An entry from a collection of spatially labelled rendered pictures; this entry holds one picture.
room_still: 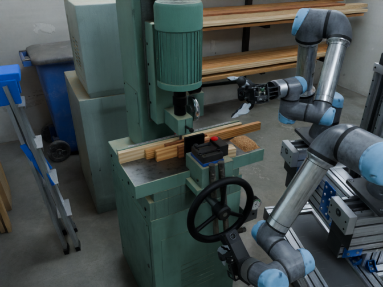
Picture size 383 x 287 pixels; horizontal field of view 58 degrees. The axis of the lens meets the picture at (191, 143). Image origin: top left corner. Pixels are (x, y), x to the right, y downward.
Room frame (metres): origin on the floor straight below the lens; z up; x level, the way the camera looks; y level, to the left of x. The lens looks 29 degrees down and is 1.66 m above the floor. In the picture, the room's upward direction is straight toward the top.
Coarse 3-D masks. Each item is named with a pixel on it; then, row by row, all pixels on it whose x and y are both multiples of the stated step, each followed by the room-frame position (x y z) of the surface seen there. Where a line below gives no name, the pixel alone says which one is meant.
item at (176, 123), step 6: (168, 108) 1.37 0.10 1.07; (168, 114) 1.33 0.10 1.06; (174, 114) 1.30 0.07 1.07; (186, 114) 1.30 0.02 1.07; (168, 120) 1.33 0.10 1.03; (174, 120) 1.27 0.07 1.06; (180, 120) 1.25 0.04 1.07; (186, 120) 1.26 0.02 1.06; (192, 120) 1.28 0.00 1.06; (174, 126) 1.27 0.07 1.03; (180, 126) 1.25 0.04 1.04; (192, 126) 1.28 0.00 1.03; (180, 132) 1.25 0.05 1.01; (186, 132) 1.26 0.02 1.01
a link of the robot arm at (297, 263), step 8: (272, 248) 0.78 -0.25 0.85; (280, 248) 0.77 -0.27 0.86; (288, 248) 0.77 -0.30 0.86; (272, 256) 0.77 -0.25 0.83; (280, 256) 0.75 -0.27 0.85; (288, 256) 0.74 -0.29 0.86; (296, 256) 0.73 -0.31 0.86; (304, 256) 0.73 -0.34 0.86; (312, 256) 0.74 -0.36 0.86; (288, 264) 0.71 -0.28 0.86; (296, 264) 0.71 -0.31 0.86; (304, 264) 0.71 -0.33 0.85; (312, 264) 0.72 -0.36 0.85; (288, 272) 0.69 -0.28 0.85; (296, 272) 0.69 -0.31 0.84; (304, 272) 0.70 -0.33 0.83; (288, 280) 0.68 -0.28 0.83
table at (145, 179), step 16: (256, 144) 1.35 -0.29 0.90; (144, 160) 1.22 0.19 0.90; (176, 160) 1.22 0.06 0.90; (240, 160) 1.26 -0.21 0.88; (256, 160) 1.30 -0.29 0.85; (128, 176) 1.10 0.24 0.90; (144, 176) 1.10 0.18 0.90; (160, 176) 1.10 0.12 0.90; (176, 176) 1.11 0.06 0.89; (144, 192) 1.05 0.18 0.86
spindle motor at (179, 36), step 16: (160, 0) 1.34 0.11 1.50; (176, 0) 1.33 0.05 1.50; (192, 0) 1.33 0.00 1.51; (160, 16) 1.24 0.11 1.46; (176, 16) 1.22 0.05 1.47; (192, 16) 1.23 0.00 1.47; (160, 32) 1.25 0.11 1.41; (176, 32) 1.22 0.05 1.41; (192, 32) 1.24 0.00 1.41; (160, 48) 1.25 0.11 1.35; (176, 48) 1.22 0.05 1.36; (192, 48) 1.24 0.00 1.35; (160, 64) 1.25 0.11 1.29; (176, 64) 1.22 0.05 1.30; (192, 64) 1.24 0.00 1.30; (160, 80) 1.26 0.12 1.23; (176, 80) 1.22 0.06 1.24; (192, 80) 1.24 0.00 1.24
